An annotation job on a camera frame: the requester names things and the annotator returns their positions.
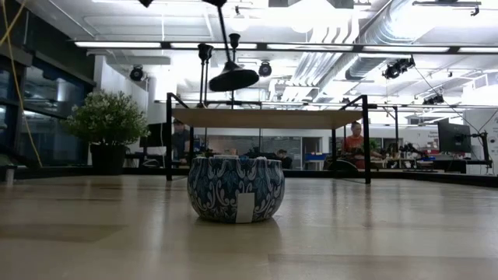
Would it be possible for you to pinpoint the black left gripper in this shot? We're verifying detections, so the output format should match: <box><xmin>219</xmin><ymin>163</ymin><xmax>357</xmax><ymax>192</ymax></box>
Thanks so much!
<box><xmin>139</xmin><ymin>0</ymin><xmax>229</xmax><ymax>9</ymax></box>

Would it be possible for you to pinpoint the black metal candlestick holder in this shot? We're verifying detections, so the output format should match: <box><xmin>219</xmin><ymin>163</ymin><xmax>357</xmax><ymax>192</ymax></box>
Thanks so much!
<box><xmin>226</xmin><ymin>33</ymin><xmax>241</xmax><ymax>110</ymax></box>
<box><xmin>208</xmin><ymin>5</ymin><xmax>261</xmax><ymax>93</ymax></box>
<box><xmin>196</xmin><ymin>43</ymin><xmax>211</xmax><ymax>110</ymax></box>
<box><xmin>200</xmin><ymin>43</ymin><xmax>215</xmax><ymax>107</ymax></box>

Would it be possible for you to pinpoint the patterned candle tin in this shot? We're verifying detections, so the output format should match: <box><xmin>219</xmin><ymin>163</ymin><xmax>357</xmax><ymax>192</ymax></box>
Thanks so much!
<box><xmin>187</xmin><ymin>156</ymin><xmax>286</xmax><ymax>225</ymax></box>

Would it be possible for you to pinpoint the long ceiling light bar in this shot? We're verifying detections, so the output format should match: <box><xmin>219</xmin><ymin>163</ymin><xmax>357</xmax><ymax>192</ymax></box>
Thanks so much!
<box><xmin>73</xmin><ymin>40</ymin><xmax>498</xmax><ymax>55</ymax></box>

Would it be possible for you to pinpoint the person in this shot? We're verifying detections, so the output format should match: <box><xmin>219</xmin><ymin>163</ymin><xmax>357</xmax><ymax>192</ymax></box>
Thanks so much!
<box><xmin>342</xmin><ymin>121</ymin><xmax>366</xmax><ymax>170</ymax></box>
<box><xmin>172</xmin><ymin>118</ymin><xmax>191</xmax><ymax>164</ymax></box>
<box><xmin>275</xmin><ymin>149</ymin><xmax>293</xmax><ymax>170</ymax></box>

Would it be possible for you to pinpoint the black computer monitor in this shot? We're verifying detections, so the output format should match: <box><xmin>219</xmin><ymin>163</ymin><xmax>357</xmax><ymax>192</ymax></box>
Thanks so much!
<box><xmin>437</xmin><ymin>117</ymin><xmax>473</xmax><ymax>155</ymax></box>
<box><xmin>139</xmin><ymin>122</ymin><xmax>169</xmax><ymax>149</ymax></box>

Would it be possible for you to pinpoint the potted green artificial plant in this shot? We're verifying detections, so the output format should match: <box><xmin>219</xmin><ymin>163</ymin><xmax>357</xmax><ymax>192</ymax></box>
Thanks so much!
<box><xmin>61</xmin><ymin>89</ymin><xmax>152</xmax><ymax>176</ymax></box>

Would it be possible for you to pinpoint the black office chair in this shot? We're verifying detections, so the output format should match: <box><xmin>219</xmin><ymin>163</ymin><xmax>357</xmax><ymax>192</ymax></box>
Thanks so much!
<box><xmin>328</xmin><ymin>159</ymin><xmax>359</xmax><ymax>172</ymax></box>

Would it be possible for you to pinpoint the cluttered background desk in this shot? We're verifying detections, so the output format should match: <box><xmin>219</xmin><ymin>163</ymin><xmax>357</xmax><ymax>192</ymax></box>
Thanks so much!
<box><xmin>373</xmin><ymin>149</ymin><xmax>493</xmax><ymax>175</ymax></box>

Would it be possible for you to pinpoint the wooden shelf riser black frame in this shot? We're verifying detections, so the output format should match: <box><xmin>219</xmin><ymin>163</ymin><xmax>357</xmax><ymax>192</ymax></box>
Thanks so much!
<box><xmin>166</xmin><ymin>92</ymin><xmax>372</xmax><ymax>186</ymax></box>

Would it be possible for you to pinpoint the silver ventilation duct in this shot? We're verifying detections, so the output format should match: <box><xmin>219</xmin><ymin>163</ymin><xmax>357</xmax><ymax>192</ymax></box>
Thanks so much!
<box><xmin>295</xmin><ymin>0</ymin><xmax>425</xmax><ymax>82</ymax></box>

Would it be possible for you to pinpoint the yellow hanging cable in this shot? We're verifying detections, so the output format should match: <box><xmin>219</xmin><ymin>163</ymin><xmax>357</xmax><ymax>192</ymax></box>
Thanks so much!
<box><xmin>0</xmin><ymin>0</ymin><xmax>44</xmax><ymax>169</ymax></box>

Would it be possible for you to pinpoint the black aluminium rig frame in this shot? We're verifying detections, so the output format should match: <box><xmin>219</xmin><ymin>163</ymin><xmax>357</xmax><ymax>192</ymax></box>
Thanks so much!
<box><xmin>0</xmin><ymin>165</ymin><xmax>498</xmax><ymax>189</ymax></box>

